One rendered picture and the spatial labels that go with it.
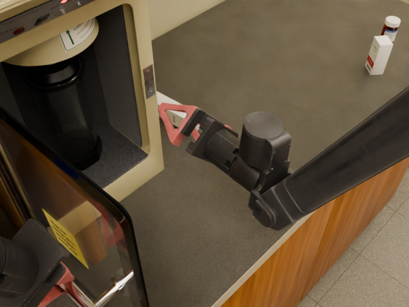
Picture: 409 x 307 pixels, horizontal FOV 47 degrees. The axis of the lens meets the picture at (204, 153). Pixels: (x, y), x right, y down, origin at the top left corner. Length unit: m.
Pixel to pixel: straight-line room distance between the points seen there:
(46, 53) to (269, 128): 0.35
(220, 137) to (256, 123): 0.09
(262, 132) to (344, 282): 1.44
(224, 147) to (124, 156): 0.33
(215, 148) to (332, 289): 1.36
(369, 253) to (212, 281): 1.31
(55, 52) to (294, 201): 0.41
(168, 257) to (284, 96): 0.55
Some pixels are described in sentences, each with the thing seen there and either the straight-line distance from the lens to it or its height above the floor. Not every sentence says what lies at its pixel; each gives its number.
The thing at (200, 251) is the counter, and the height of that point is 0.94.
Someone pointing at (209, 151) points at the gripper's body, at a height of 1.20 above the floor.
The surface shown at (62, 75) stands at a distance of 0.83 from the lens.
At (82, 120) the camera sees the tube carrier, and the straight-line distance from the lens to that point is 0.90.
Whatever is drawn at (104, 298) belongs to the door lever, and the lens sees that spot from 0.60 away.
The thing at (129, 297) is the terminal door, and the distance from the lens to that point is 0.61.
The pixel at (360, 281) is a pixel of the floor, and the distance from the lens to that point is 2.05.
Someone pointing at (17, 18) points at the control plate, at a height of 1.47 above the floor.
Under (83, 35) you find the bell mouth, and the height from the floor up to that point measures 1.33.
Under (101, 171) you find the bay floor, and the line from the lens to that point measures 0.97.
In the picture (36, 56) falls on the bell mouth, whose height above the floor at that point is 1.33.
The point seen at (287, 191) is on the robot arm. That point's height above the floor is 1.25.
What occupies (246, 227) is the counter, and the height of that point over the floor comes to 0.94.
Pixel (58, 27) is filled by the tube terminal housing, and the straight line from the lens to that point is 0.70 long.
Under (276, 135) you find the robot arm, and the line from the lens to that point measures 0.64.
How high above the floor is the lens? 1.74
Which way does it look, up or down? 48 degrees down
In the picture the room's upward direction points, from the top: straight up
